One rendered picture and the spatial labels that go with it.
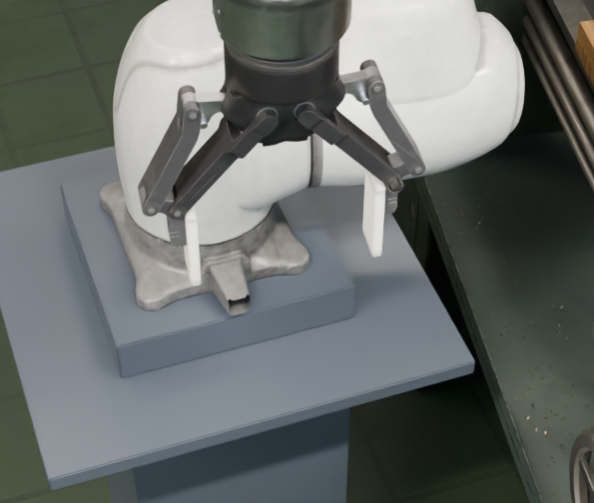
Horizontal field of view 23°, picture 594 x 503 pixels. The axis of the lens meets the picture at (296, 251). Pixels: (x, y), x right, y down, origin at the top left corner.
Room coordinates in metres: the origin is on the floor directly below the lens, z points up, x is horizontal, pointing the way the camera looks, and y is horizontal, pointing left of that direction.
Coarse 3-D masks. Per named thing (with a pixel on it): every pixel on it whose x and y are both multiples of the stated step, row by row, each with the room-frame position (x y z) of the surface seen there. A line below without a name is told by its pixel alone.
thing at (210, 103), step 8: (184, 96) 0.74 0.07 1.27; (192, 96) 0.73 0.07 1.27; (200, 96) 0.74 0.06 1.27; (208, 96) 0.74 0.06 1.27; (216, 96) 0.74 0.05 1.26; (224, 96) 0.74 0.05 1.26; (184, 104) 0.73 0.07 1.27; (200, 104) 0.73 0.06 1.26; (208, 104) 0.73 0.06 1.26; (216, 104) 0.73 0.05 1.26; (208, 112) 0.73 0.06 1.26; (216, 112) 0.73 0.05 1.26; (208, 120) 0.73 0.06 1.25
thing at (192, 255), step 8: (192, 208) 0.73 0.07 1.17; (192, 216) 0.72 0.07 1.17; (192, 224) 0.72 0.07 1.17; (192, 232) 0.72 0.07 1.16; (192, 240) 0.72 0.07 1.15; (184, 248) 0.74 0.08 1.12; (192, 248) 0.72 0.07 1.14; (192, 256) 0.72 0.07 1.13; (192, 264) 0.72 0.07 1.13; (192, 272) 0.72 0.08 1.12; (200, 272) 0.72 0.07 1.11; (192, 280) 0.72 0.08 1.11; (200, 280) 0.72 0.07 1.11
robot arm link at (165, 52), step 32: (192, 0) 1.11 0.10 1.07; (160, 32) 1.06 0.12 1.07; (192, 32) 1.06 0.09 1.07; (128, 64) 1.06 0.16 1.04; (160, 64) 1.03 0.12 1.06; (192, 64) 1.03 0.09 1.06; (224, 64) 1.03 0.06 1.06; (128, 96) 1.04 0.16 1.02; (160, 96) 1.01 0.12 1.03; (128, 128) 1.03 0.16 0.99; (160, 128) 1.00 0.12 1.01; (128, 160) 1.03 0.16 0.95; (256, 160) 1.01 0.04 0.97; (288, 160) 1.01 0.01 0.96; (128, 192) 1.03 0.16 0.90; (224, 192) 1.00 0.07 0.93; (256, 192) 1.01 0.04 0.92; (288, 192) 1.02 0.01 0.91; (160, 224) 1.01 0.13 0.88; (224, 224) 1.00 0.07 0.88; (256, 224) 1.03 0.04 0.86
